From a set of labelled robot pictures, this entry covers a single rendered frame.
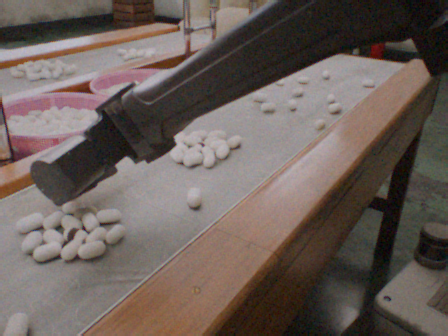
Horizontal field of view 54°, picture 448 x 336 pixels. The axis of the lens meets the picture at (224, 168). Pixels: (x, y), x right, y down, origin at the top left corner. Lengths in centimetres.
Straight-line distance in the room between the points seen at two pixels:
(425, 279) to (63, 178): 79
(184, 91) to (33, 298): 30
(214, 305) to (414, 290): 61
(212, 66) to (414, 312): 73
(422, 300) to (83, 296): 68
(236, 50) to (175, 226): 37
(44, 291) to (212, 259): 19
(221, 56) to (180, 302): 26
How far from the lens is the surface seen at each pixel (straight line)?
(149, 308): 47
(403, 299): 97
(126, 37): 182
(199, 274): 50
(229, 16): 394
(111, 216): 63
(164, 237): 60
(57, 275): 57
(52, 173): 50
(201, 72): 34
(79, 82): 122
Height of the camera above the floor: 109
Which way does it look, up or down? 27 degrees down
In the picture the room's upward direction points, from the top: 2 degrees clockwise
